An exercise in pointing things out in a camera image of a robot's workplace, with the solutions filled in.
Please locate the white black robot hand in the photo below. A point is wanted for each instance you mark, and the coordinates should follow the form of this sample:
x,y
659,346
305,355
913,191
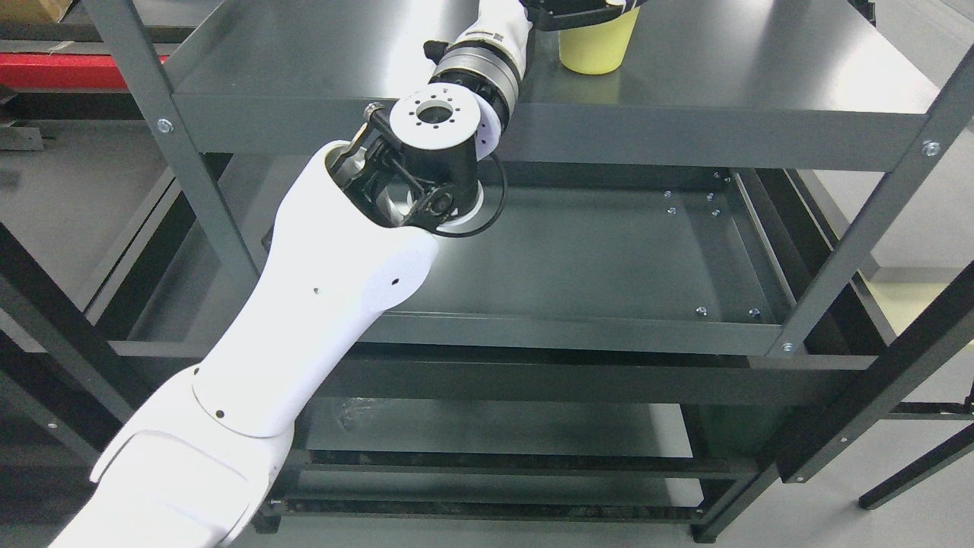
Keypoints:
x,y
503,27

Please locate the yellow plastic cup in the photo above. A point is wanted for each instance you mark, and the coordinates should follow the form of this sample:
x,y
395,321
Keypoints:
x,y
599,49

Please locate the grey metal shelf unit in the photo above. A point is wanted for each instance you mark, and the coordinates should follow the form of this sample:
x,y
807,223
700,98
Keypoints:
x,y
796,112

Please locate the black metal shelf rack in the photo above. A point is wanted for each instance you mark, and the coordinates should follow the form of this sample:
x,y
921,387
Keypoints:
x,y
625,371

